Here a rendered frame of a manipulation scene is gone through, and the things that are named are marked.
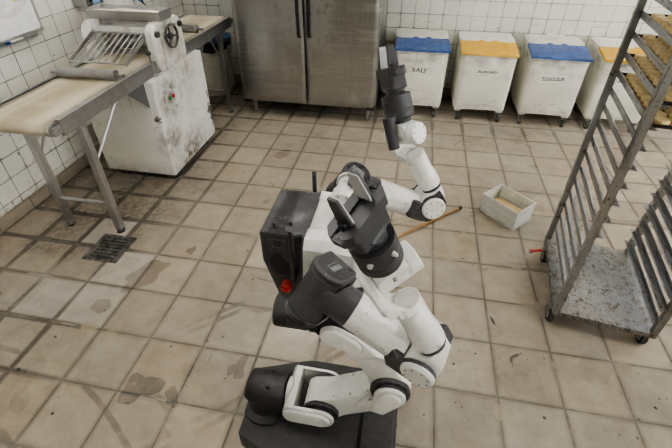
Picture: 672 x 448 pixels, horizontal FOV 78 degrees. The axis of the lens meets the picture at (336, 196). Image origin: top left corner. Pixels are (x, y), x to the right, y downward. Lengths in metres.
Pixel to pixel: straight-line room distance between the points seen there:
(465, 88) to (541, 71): 0.70
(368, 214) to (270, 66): 3.83
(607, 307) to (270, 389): 1.82
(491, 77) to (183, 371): 3.67
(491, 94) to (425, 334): 3.86
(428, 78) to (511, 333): 2.75
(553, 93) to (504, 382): 3.09
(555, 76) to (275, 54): 2.70
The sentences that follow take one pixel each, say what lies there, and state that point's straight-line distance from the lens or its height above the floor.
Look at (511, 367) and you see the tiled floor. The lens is 2.45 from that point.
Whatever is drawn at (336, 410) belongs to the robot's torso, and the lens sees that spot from 1.82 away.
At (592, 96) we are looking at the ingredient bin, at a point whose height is 0.35.
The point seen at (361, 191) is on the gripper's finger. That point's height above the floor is 1.56.
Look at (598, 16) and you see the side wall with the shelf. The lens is 5.28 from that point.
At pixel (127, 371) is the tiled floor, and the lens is 2.50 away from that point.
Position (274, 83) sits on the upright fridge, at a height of 0.37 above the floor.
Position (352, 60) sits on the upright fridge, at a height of 0.65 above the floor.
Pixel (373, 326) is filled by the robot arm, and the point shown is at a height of 1.17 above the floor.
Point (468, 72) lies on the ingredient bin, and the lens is 4.48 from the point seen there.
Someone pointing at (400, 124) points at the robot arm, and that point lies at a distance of 1.26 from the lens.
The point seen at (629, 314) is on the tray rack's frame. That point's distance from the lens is 2.75.
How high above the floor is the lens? 1.94
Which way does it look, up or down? 36 degrees down
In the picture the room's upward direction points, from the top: straight up
